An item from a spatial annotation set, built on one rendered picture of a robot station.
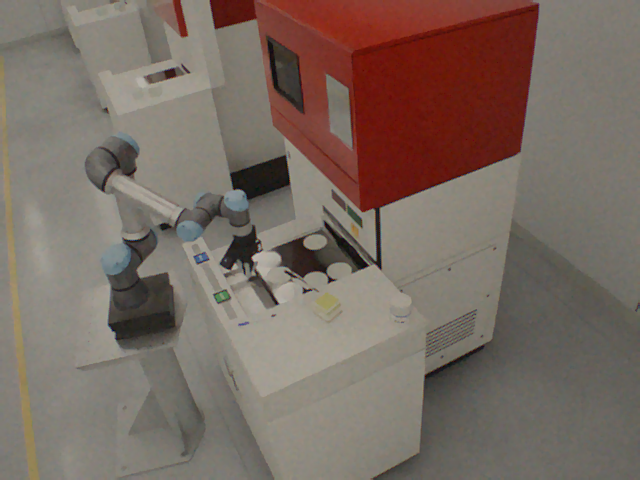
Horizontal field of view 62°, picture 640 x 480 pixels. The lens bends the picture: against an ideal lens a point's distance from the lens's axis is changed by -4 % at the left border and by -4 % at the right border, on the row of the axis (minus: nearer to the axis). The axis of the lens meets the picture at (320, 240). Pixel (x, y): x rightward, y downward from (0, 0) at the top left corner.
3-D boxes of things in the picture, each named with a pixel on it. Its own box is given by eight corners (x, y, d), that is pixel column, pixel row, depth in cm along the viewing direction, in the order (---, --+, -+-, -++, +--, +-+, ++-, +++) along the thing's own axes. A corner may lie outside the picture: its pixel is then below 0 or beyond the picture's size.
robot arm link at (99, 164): (70, 158, 177) (199, 228, 177) (90, 142, 185) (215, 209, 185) (68, 184, 185) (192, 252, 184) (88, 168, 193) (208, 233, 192)
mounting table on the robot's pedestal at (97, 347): (86, 388, 215) (74, 367, 206) (93, 311, 249) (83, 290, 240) (197, 362, 221) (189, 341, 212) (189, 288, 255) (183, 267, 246)
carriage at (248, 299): (240, 270, 237) (239, 265, 235) (274, 326, 211) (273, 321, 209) (222, 277, 234) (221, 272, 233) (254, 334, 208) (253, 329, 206)
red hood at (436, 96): (407, 84, 279) (407, -38, 241) (521, 152, 221) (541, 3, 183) (271, 126, 256) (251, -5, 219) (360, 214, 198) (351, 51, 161)
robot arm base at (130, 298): (111, 314, 214) (103, 295, 208) (114, 289, 226) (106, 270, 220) (149, 306, 216) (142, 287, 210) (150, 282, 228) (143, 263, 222)
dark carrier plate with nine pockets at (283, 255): (321, 229, 247) (321, 228, 246) (361, 275, 222) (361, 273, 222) (249, 257, 236) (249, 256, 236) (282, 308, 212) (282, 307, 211)
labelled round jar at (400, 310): (403, 309, 196) (404, 290, 190) (415, 322, 191) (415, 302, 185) (386, 317, 194) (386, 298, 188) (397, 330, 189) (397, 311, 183)
